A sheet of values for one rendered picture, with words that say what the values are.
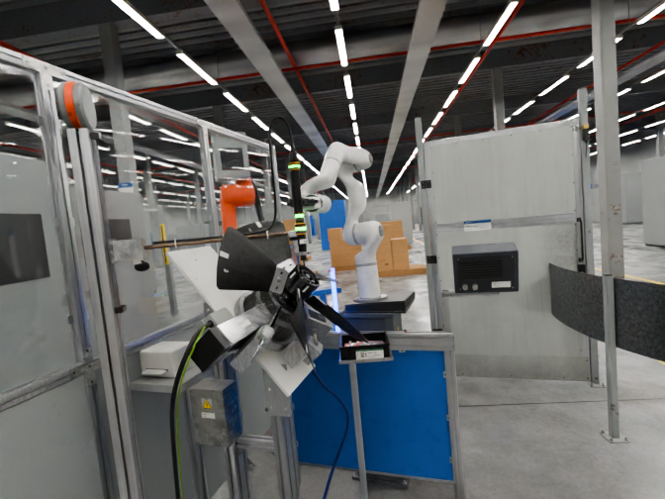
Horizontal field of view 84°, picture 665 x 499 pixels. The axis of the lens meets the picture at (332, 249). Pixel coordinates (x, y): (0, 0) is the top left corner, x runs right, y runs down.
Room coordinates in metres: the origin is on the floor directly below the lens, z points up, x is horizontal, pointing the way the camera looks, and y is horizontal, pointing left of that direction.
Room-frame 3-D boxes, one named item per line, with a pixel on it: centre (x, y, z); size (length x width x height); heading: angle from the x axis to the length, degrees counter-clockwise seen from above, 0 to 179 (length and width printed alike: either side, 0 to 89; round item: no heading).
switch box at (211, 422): (1.37, 0.51, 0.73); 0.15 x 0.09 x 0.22; 72
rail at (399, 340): (1.79, -0.09, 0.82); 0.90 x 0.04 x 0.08; 72
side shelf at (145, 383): (1.55, 0.68, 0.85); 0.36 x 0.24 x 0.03; 162
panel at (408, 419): (1.79, -0.09, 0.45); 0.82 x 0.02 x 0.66; 72
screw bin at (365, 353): (1.61, -0.10, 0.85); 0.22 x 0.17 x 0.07; 87
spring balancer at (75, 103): (1.28, 0.81, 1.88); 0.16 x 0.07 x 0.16; 17
